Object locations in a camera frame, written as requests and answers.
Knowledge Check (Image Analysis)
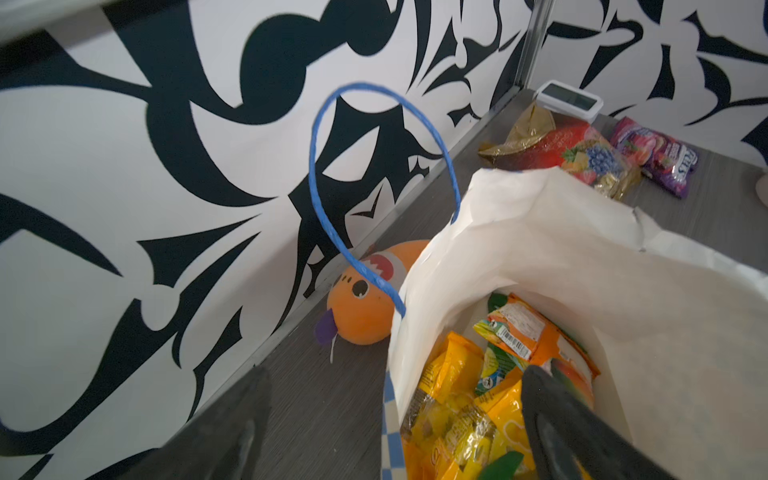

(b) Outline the orange snack packet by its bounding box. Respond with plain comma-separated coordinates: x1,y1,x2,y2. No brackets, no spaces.
473,293,600,408

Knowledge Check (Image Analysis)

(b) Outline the white digital thermometer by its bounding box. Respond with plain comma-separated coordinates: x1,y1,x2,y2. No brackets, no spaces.
534,80,604,124

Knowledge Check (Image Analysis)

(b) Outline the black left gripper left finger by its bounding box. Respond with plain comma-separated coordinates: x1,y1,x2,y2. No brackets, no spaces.
122,366,272,479

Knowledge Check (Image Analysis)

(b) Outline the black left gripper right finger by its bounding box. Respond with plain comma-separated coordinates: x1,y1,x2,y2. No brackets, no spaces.
521,366,672,479

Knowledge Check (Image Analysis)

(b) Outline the purple candy packet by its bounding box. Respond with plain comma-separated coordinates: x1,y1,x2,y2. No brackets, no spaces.
611,117,699,199

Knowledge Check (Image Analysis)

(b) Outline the red fruit candy bag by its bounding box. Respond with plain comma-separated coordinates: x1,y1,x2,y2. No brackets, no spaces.
478,103,641,200

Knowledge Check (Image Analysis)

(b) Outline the yellow snack packet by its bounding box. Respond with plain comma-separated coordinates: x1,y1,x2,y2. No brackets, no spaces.
400,333,537,479

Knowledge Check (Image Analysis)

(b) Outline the orange plush toy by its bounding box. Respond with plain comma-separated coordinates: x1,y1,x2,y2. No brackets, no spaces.
315,240,428,346

